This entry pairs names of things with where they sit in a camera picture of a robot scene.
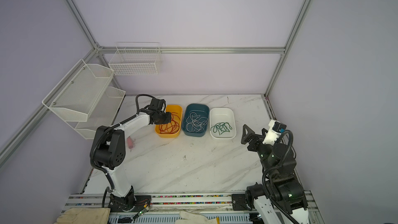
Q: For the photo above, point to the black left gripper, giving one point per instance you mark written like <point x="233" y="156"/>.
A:
<point x="168" y="119"/>

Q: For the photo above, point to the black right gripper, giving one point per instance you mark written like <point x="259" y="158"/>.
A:
<point x="256" y="138"/>

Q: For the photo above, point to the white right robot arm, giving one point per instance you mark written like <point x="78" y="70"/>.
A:
<point x="280" y="197"/>

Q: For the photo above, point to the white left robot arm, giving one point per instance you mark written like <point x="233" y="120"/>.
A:
<point x="108" y="150"/>

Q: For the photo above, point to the yellow plastic bin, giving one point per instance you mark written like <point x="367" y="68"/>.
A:
<point x="171" y="130"/>

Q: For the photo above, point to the white plastic bin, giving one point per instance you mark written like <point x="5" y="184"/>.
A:
<point x="222" y="124"/>

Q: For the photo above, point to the teal plastic bin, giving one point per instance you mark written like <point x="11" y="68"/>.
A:
<point x="195" y="120"/>

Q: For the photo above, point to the white work glove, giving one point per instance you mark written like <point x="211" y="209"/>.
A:
<point x="190" y="218"/>

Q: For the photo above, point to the beige cloth glove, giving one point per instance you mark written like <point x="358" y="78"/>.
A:
<point x="84" y="216"/>

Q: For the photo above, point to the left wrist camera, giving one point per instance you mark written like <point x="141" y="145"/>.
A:
<point x="157" y="104"/>

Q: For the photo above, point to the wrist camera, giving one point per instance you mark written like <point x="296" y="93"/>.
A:
<point x="157" y="104"/>
<point x="276" y="128"/>

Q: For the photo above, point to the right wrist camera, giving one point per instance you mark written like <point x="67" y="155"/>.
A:
<point x="276" y="128"/>

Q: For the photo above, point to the purple pink-handled spatula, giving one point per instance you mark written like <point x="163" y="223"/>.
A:
<point x="130" y="143"/>

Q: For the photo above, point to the white wire wall basket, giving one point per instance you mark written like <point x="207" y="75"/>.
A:
<point x="136" y="58"/>

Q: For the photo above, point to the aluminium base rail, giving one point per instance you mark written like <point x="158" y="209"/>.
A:
<point x="228" y="207"/>

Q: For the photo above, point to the white mesh wall shelf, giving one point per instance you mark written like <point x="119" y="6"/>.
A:
<point x="85" y="98"/>

